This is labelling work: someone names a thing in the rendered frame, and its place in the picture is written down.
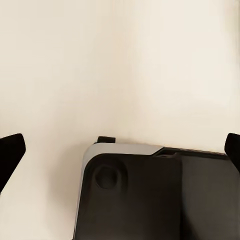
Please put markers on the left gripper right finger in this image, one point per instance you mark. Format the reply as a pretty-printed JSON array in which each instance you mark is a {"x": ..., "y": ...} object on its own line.
[{"x": 232, "y": 148}]

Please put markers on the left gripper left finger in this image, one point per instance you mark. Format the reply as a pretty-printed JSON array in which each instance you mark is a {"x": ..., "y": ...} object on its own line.
[{"x": 12, "y": 150}]

